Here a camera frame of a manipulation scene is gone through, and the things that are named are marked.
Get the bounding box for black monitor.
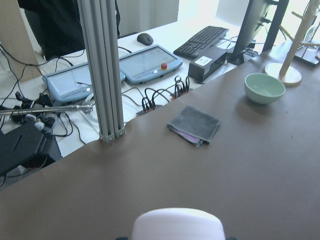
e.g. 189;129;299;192
227;0;289;66

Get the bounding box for seated person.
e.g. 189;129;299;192
17;0;121;61

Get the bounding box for wooden mug tree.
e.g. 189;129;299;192
263;0;320;87

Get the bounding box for aluminium frame post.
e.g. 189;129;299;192
77;0;125;143

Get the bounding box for black computer mouse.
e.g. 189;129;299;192
136;33;154;46

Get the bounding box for black keyboard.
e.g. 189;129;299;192
173;26;229;60

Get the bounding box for black small box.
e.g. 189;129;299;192
187;46;228;83

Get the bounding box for black power strip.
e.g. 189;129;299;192
135;75;191;116

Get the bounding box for grey folded cloth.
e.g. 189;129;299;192
167;105;221;148

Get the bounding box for mint green bowl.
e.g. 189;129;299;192
244;73;286;105

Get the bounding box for blue teach pendant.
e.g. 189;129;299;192
41;62;126;104
119;45;183;85

